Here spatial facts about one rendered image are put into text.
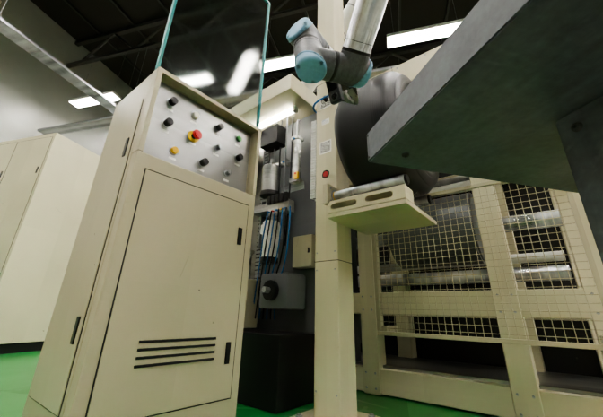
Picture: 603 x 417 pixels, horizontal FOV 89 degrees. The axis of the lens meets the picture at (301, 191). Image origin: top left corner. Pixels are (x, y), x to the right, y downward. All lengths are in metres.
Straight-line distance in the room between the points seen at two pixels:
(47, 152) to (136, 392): 3.25
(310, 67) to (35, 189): 3.38
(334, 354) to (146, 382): 0.69
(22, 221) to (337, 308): 3.18
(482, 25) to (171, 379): 1.17
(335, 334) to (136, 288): 0.78
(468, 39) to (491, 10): 0.02
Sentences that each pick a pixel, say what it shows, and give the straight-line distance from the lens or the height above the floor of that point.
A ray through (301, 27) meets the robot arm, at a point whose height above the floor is 1.19.
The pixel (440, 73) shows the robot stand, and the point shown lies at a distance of 0.29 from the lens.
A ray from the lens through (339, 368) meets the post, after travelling 1.41.
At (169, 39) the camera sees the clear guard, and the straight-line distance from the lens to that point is 1.54.
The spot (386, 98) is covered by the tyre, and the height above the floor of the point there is 1.20.
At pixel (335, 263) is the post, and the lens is 1.42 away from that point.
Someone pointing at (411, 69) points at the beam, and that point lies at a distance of 1.99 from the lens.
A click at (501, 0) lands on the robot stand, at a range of 0.26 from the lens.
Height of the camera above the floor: 0.39
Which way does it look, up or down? 22 degrees up
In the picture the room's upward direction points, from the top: 2 degrees clockwise
